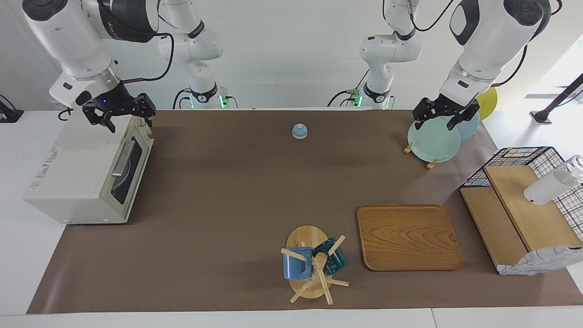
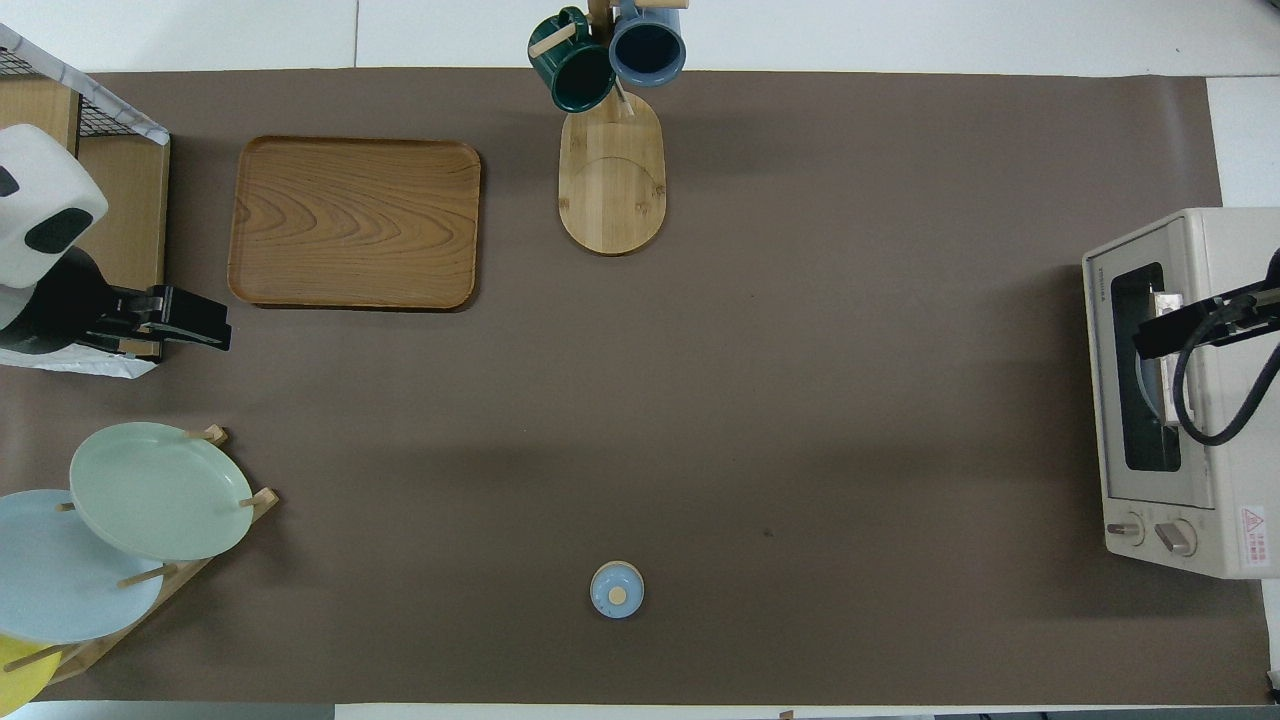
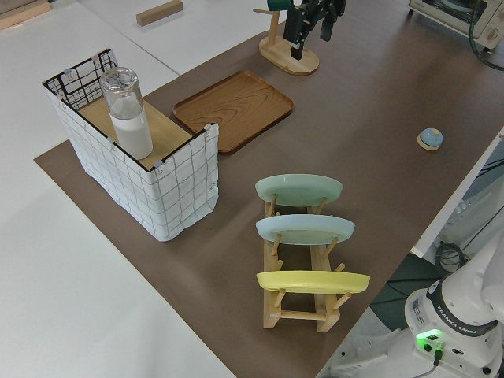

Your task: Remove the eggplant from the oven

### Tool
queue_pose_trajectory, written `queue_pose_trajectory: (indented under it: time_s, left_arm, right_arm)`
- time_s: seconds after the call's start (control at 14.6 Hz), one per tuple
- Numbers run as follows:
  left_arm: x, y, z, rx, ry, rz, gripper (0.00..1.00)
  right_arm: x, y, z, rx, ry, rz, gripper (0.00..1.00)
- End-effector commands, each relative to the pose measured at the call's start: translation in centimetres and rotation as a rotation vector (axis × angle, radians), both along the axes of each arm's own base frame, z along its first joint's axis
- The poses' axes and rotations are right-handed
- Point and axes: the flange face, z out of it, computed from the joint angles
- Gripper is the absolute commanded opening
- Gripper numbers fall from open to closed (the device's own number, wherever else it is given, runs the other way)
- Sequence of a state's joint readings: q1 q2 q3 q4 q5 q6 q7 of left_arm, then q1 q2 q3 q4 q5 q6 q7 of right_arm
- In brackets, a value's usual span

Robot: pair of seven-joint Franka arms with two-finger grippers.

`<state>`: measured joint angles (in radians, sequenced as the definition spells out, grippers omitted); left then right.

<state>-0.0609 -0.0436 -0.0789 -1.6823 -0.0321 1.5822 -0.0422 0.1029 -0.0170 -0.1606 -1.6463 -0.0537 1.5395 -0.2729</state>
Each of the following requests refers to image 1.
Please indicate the cream toaster oven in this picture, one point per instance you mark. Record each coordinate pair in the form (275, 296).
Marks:
(73, 173)

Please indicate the wooden mug tree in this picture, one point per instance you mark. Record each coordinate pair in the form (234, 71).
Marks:
(306, 237)

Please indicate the brown table mat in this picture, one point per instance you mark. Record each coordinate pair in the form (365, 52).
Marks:
(227, 205)

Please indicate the white cup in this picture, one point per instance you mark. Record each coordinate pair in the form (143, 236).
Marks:
(546, 189)

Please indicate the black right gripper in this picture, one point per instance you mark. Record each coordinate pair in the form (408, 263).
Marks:
(114, 101)

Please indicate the black stand with pole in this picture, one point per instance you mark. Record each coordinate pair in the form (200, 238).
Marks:
(558, 100)

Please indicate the blue service bell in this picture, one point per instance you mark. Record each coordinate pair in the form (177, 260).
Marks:
(299, 132)

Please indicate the yellow plate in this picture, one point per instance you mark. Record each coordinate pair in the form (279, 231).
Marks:
(488, 102)

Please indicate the wooden serving tray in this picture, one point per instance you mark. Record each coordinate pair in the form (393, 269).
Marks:
(407, 237)

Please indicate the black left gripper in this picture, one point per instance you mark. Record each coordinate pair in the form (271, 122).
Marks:
(448, 108)

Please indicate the white patterned fabric liner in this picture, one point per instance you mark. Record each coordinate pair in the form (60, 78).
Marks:
(537, 262)

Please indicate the blue mug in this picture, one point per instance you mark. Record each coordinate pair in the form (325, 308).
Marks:
(296, 269)

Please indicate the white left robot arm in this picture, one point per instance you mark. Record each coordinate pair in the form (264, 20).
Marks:
(492, 36)

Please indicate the wooden plate rack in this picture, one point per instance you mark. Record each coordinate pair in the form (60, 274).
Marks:
(408, 148)

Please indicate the wooden step shelf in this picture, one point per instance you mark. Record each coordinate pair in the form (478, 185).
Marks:
(533, 218)

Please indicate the dark green mug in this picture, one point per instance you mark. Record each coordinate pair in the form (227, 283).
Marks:
(336, 262)

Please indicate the black desk clamp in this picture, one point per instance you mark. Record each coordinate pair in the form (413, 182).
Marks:
(9, 115)

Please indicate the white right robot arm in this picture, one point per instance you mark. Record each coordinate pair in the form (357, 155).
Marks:
(68, 36)

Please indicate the light blue racked plate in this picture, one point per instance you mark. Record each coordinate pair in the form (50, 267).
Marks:
(470, 130)

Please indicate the pale green racked plate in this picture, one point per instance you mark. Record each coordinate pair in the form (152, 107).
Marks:
(432, 141)

